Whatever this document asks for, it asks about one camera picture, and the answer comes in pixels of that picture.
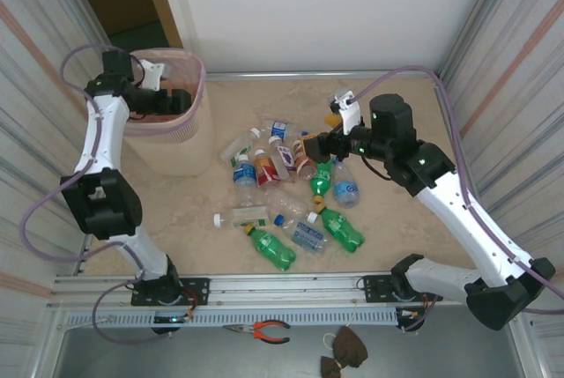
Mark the orange juice bottle red label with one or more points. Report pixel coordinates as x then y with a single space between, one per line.
266 173

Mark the clear bottle blue label white cap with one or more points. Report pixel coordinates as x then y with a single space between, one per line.
243 175

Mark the aluminium rear frame rail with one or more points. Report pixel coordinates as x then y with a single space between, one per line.
308 75

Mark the crushed clear bottle white cap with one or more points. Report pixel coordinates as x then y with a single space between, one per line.
286 204

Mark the black controller board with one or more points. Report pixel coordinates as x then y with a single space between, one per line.
167 319
405 315

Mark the bottle purple grape label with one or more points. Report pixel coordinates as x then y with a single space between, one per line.
284 157

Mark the clear bottle green leaf label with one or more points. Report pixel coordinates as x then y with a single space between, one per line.
247 216
238 146

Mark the green plastic bottle yellow cap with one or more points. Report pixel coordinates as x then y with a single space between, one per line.
321 177
273 248
341 230

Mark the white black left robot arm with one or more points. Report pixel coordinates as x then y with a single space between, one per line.
101 131

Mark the aluminium front frame rail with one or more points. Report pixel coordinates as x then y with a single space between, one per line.
286 285

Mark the bottle brown label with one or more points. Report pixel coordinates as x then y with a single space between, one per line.
304 168

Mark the beige plastic bin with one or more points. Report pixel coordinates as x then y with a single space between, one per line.
185 153

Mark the clear bottle blue round label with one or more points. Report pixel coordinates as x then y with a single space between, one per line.
346 188

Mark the aluminium side frame rail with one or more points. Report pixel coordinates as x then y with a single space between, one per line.
83 259
473 186

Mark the clear bottle small blue label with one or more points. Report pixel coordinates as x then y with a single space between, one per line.
282 128

